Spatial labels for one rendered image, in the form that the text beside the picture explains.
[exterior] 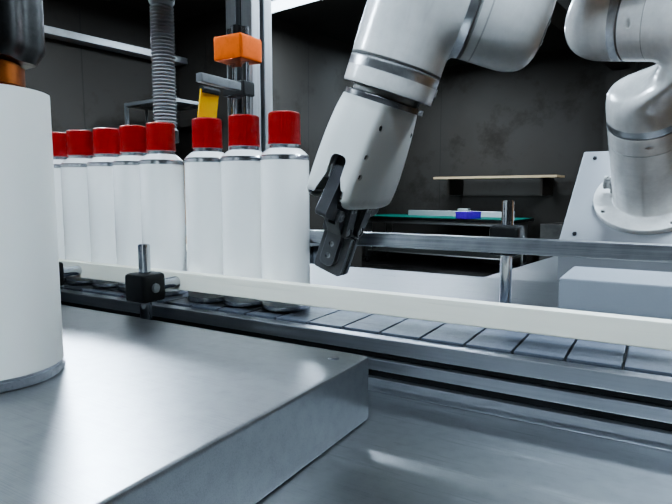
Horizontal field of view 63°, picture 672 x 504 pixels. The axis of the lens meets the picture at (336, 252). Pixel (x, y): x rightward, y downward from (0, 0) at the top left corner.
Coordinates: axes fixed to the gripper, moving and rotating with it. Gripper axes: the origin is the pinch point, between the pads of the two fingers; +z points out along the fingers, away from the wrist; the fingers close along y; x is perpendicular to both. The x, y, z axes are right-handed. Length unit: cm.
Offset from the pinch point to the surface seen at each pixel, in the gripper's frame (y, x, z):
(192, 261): 2.8, -15.3, 7.4
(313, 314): 1.1, 0.3, 6.7
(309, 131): -490, -329, 40
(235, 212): 2.5, -11.4, 0.1
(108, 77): -314, -452, 41
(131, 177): 1.7, -28.8, 2.2
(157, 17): -8.9, -42.2, -16.7
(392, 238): -3.0, 4.0, -2.9
